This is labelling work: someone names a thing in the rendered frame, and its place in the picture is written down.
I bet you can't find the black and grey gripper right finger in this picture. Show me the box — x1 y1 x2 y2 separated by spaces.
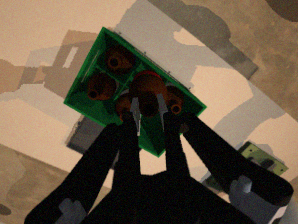
157 93 294 224

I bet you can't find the dark green crate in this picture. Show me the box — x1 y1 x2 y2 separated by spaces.
63 27 196 150

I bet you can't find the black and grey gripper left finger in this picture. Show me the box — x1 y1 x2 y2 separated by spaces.
24 97 141 224

